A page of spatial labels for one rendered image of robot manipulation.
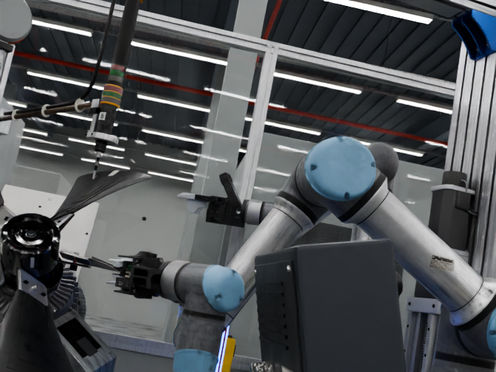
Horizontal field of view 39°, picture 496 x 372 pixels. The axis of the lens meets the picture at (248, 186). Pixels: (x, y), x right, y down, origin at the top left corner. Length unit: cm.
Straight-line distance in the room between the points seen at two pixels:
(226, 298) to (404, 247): 33
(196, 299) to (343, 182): 32
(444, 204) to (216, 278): 75
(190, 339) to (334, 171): 38
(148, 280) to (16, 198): 78
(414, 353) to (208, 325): 71
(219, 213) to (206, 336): 93
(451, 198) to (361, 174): 56
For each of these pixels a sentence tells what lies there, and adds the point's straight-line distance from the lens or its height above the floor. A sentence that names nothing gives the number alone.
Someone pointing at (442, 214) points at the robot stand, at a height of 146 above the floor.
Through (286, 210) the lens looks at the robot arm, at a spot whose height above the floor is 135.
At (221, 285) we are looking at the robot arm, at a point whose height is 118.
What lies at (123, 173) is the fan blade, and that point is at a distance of 175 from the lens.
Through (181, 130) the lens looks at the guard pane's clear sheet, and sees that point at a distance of 233.
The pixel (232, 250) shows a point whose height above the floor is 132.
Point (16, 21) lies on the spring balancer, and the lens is 230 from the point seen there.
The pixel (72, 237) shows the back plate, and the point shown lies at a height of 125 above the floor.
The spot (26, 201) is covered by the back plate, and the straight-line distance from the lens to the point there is 199.
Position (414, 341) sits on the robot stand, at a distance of 178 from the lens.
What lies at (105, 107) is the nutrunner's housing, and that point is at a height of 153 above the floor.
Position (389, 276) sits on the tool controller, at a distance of 77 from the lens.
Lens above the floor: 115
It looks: 10 degrees up
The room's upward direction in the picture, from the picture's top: 11 degrees clockwise
